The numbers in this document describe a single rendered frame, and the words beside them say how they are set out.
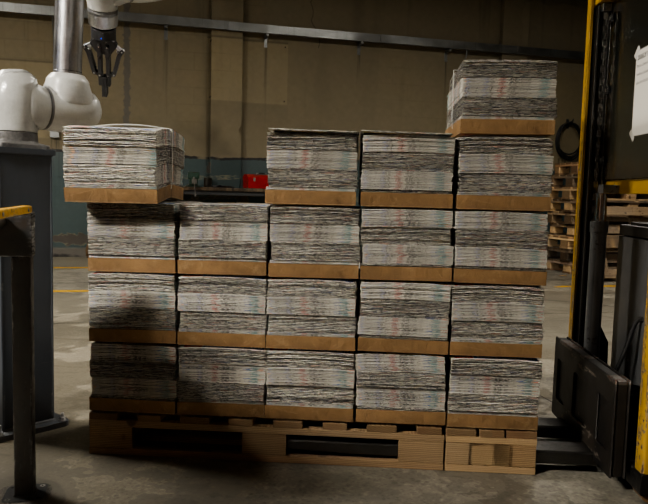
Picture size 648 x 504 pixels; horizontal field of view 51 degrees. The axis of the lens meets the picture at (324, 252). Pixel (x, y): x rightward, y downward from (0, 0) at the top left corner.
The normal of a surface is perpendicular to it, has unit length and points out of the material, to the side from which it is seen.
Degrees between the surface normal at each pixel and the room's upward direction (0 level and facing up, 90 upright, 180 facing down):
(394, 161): 90
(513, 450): 90
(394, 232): 90
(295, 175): 90
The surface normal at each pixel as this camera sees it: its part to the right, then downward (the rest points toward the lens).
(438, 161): -0.04, 0.09
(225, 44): 0.24, 0.09
